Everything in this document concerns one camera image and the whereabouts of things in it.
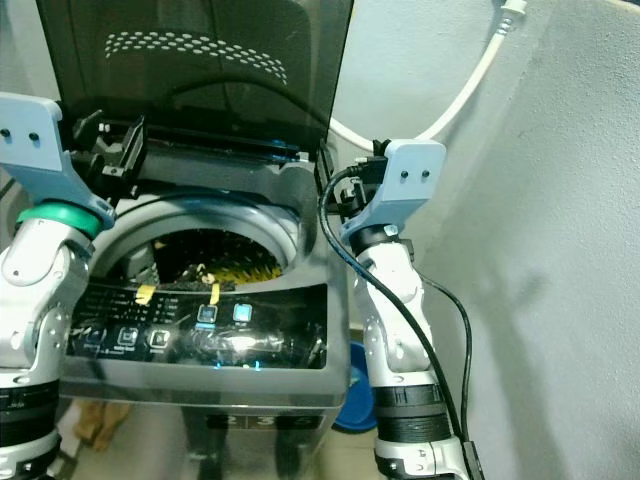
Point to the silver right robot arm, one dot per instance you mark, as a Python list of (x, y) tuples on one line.
[(395, 330)]

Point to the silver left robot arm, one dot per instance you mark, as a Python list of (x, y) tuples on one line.
[(35, 290)]

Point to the grey top-loading washing machine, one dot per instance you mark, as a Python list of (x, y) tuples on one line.
[(315, 250)]

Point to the dark translucent washer lid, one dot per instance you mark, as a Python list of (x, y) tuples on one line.
[(200, 100)]

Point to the perforated steel washer drum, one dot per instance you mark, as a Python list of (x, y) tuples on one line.
[(210, 255)]

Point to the wide yellow tape piece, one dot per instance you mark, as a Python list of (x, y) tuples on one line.
[(146, 294)]

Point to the narrow yellow tape piece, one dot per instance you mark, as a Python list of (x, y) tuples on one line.
[(215, 293)]

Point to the glossy black washer control panel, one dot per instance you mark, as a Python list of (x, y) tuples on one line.
[(260, 335)]

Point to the blue plastic basin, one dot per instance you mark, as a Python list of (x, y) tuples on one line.
[(350, 400)]

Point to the black numbered washer front label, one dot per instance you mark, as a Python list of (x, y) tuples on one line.
[(265, 422)]

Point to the pale blue right wrist camera mount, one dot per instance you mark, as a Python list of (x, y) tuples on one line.
[(410, 180)]

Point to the pale blue wrist camera mount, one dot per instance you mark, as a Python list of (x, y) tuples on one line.
[(30, 150), (410, 180)]

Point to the pale blue left wrist camera mount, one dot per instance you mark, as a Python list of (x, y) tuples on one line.
[(30, 150)]

